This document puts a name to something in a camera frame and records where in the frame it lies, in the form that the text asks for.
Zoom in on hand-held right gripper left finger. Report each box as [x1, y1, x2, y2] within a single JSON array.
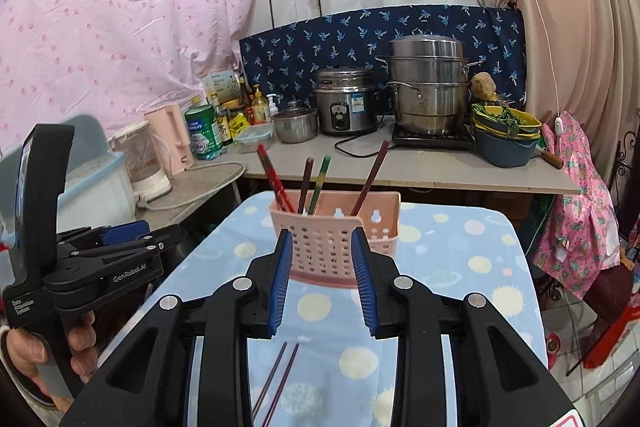
[[60, 229, 295, 427]]

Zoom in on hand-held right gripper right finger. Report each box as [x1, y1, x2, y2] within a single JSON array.
[[350, 228, 566, 427]]

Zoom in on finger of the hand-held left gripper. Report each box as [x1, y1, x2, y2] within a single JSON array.
[[56, 221, 152, 255], [44, 223, 187, 295]]

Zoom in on pink perforated utensil basket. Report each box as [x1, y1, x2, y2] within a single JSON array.
[[268, 191, 402, 293]]

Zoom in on brown chopstick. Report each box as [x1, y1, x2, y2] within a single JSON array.
[[251, 342, 288, 414]]

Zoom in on dark red chopstick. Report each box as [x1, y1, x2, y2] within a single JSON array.
[[349, 140, 391, 217], [297, 158, 315, 215], [261, 343, 300, 427]]

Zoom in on green chopstick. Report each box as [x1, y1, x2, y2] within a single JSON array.
[[306, 155, 332, 216]]

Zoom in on person's left hand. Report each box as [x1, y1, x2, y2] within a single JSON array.
[[6, 311, 96, 413]]

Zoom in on white plastic tub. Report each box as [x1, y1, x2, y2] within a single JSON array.
[[56, 157, 137, 235]]

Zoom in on blue-grey tub lid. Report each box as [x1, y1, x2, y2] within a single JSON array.
[[59, 113, 126, 208]]

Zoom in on clear kettle with white base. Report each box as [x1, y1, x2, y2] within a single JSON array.
[[107, 122, 173, 204]]

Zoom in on light blue dotted blanket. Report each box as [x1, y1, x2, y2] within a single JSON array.
[[75, 192, 548, 427]]

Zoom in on pink electric kettle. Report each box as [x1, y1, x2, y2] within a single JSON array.
[[144, 103, 196, 172]]

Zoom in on green canister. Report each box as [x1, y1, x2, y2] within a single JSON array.
[[184, 104, 222, 160]]

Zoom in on soy sauce bottle white label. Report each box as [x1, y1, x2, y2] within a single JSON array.
[[212, 94, 234, 146]]

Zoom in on clear food container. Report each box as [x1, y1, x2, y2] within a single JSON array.
[[233, 122, 275, 154]]

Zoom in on yellow packet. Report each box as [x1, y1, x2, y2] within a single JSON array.
[[232, 109, 251, 138]]

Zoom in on grey wooden counter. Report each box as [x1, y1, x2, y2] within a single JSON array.
[[137, 139, 583, 228]]

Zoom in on yellow label bottle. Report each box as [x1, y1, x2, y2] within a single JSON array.
[[250, 87, 273, 126]]

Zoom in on white and green box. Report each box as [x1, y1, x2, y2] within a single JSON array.
[[202, 72, 242, 104]]

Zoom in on small steel pot with lid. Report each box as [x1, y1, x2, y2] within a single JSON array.
[[272, 103, 320, 144]]

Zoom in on black induction cooktop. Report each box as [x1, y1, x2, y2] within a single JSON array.
[[391, 124, 475, 152]]

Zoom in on pink patterned cloth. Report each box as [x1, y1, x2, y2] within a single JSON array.
[[0, 0, 268, 148]]

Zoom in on silver rice cooker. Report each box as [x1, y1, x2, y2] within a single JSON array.
[[314, 66, 380, 137]]

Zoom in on blue bowl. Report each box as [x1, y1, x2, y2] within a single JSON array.
[[474, 129, 542, 168]]

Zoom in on stainless steel steamer pot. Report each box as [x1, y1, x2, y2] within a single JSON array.
[[385, 34, 484, 136]]

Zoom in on green vegetables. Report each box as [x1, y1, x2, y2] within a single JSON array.
[[472, 103, 526, 138]]

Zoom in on navy patterned cloth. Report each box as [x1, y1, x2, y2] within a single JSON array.
[[239, 5, 528, 128]]

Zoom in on yellow bowl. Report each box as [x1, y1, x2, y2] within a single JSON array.
[[471, 106, 543, 140]]

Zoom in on pink pineapple print garment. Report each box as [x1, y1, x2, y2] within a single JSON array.
[[532, 109, 624, 301]]

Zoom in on brown coconut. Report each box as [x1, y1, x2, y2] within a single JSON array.
[[471, 73, 497, 103]]

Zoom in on red stool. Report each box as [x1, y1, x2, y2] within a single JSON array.
[[582, 317, 640, 370]]

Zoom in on black iron chair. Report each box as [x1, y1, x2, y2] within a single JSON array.
[[611, 139, 640, 239]]

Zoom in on beige curtain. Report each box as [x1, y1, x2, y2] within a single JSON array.
[[470, 0, 640, 148]]

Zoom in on black power cable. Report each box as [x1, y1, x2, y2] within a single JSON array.
[[334, 116, 397, 156]]

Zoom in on wooden-handled knife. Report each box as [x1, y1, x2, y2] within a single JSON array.
[[535, 147, 565, 170]]

